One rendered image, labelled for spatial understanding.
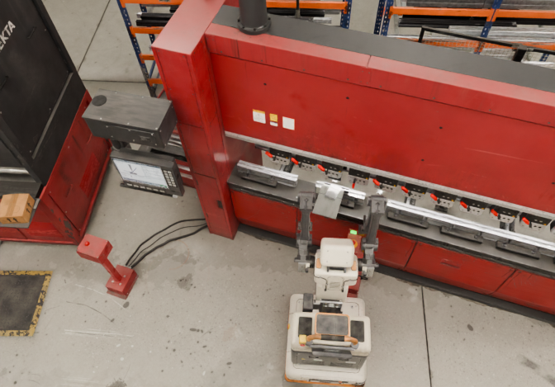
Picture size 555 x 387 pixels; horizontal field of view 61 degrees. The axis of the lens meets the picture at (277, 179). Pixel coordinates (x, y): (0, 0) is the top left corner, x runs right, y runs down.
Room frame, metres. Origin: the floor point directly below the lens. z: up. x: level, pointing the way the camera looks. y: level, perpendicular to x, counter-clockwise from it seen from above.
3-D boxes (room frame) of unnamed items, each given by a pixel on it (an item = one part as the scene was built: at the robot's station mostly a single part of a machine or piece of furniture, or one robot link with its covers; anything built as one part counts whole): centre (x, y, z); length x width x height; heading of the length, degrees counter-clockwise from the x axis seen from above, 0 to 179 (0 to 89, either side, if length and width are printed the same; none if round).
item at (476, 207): (1.63, -1.34, 1.26); 0.15 x 0.09 x 0.17; 69
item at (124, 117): (2.01, 0.90, 1.53); 0.51 x 0.25 x 0.85; 74
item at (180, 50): (2.49, 0.41, 1.15); 0.85 x 0.25 x 2.30; 159
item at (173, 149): (2.19, 0.88, 1.18); 0.40 x 0.24 x 0.07; 69
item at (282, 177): (2.18, 0.08, 0.92); 0.50 x 0.06 x 0.10; 69
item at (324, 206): (1.84, -0.38, 1.00); 0.26 x 0.18 x 0.01; 159
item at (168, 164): (1.91, 0.88, 1.42); 0.45 x 0.12 x 0.36; 74
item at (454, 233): (1.56, -1.35, 0.89); 0.30 x 0.05 x 0.03; 69
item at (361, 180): (1.91, -0.60, 1.26); 0.15 x 0.09 x 0.17; 69
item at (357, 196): (1.96, -0.48, 0.92); 0.39 x 0.06 x 0.10; 69
